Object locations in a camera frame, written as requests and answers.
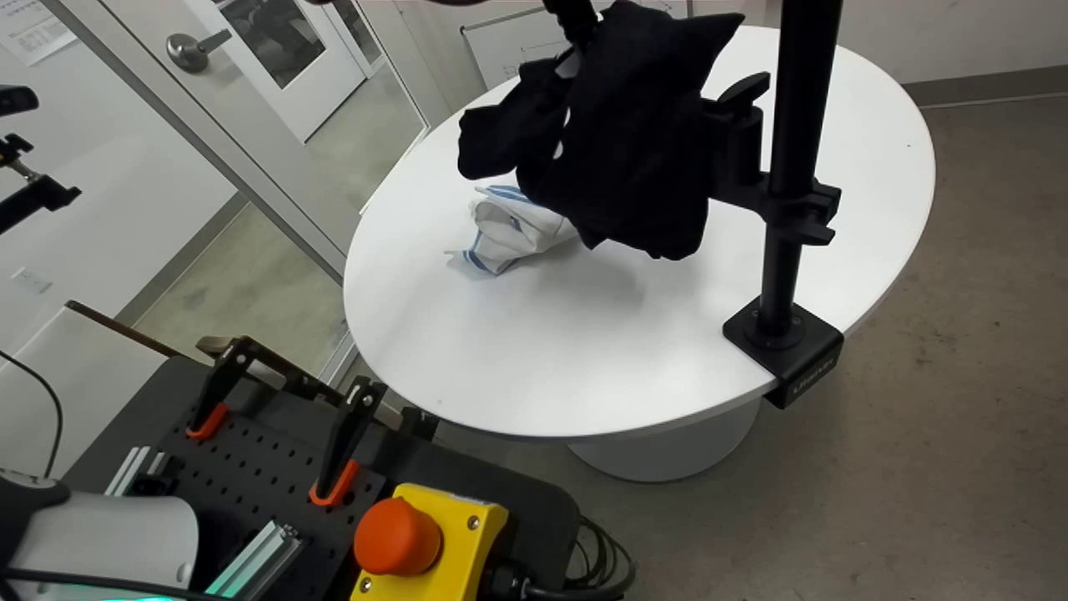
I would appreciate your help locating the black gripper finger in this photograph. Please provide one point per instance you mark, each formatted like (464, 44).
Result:
(576, 23)

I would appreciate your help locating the black cloth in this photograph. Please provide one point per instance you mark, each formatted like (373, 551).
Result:
(635, 145)

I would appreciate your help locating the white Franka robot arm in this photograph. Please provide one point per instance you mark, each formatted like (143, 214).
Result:
(111, 537)

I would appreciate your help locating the white cloth with blue stripes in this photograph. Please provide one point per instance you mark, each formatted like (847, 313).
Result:
(514, 234)

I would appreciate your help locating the black clamp-on pole stand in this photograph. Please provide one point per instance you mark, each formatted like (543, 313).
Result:
(804, 89)

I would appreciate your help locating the white door with window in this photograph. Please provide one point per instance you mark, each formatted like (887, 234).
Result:
(322, 78)

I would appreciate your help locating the yellow emergency stop box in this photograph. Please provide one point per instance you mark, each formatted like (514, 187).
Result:
(463, 537)

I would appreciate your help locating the black perforated mounting board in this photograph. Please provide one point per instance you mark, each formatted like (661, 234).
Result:
(267, 457)

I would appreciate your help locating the aluminium extrusion bar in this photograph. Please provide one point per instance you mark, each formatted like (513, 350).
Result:
(131, 469)
(260, 557)

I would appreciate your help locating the grey door frame post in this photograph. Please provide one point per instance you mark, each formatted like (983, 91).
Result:
(222, 135)

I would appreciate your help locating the white table pedestal base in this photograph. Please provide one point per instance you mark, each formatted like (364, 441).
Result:
(669, 451)

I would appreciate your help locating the white paper wall sign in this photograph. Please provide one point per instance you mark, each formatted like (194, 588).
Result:
(36, 28)

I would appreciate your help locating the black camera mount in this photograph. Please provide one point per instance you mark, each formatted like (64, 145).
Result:
(37, 194)

